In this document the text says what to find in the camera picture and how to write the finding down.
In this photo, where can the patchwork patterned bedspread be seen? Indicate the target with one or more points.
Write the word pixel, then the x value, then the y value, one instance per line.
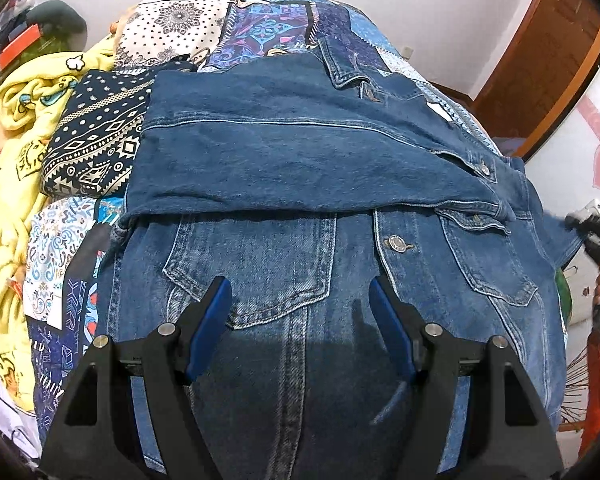
pixel 275 25

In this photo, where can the wooden door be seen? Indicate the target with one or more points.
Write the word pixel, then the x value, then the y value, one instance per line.
pixel 545 55

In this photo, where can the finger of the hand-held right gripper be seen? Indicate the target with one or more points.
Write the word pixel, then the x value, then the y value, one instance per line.
pixel 577 221

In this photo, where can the navy white patterned cloth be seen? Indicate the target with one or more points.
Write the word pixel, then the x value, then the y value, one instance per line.
pixel 92 137

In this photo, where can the orange box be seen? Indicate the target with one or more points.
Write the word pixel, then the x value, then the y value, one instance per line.
pixel 19 45

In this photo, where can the yellow printed cloth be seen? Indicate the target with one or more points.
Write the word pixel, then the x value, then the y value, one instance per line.
pixel 15 170

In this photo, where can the blue denim jacket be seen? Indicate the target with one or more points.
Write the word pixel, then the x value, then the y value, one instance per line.
pixel 300 170

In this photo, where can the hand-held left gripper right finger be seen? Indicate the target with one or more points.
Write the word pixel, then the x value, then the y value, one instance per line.
pixel 389 316

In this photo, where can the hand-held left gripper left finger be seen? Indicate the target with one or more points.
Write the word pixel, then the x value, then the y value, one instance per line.
pixel 214 316

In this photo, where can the pile of small clutter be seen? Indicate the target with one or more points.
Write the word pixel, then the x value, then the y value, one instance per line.
pixel 2 35

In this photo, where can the green cushion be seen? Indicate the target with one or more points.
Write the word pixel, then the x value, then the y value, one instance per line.
pixel 55 27

